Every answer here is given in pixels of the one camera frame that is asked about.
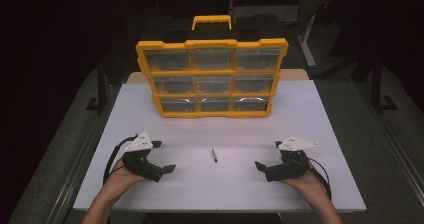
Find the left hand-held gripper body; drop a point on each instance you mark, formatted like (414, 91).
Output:
(138, 144)

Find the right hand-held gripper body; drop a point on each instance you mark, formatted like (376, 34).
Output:
(295, 144)

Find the small silver metal screw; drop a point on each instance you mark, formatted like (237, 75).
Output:
(213, 154)

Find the clear plastic drawer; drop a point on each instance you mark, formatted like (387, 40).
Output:
(212, 85)

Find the yellow drawer organizer case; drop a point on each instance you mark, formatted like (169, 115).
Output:
(210, 44)

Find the person's left hand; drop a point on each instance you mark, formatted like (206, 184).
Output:
(120, 182)

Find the person's right hand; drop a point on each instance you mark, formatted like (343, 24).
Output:
(308, 185)

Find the black metal stand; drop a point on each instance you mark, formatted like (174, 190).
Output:
(376, 84)
(101, 84)

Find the set of clear drawers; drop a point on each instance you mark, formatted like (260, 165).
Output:
(168, 60)

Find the white desk leg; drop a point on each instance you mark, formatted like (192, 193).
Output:
(306, 50)

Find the light grey panel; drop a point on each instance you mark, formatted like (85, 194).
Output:
(266, 13)

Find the aluminium rail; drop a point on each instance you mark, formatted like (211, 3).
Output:
(83, 157)
(400, 150)

